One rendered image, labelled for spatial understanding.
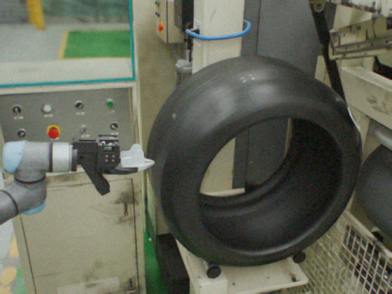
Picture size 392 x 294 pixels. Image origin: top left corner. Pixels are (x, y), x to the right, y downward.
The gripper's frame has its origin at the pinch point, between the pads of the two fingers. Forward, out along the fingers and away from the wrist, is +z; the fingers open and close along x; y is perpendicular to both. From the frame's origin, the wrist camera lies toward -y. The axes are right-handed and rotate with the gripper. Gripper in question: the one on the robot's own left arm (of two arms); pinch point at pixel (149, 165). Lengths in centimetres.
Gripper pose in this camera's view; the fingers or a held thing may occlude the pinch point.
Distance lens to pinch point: 117.4
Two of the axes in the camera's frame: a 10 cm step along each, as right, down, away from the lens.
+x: -2.7, -4.5, 8.5
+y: 1.4, -8.9, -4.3
